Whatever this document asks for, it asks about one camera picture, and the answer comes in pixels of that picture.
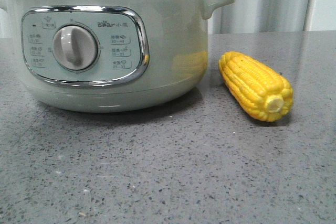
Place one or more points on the yellow corn cob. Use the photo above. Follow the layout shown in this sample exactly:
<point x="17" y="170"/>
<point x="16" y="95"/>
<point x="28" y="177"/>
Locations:
<point x="263" y="94"/>

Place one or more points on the pale green electric pot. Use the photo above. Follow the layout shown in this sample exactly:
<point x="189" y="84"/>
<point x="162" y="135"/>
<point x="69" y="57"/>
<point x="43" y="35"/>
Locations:
<point x="134" y="68"/>

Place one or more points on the beige timer knob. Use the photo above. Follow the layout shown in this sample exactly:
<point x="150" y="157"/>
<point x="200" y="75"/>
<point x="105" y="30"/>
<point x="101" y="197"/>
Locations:
<point x="74" y="47"/>

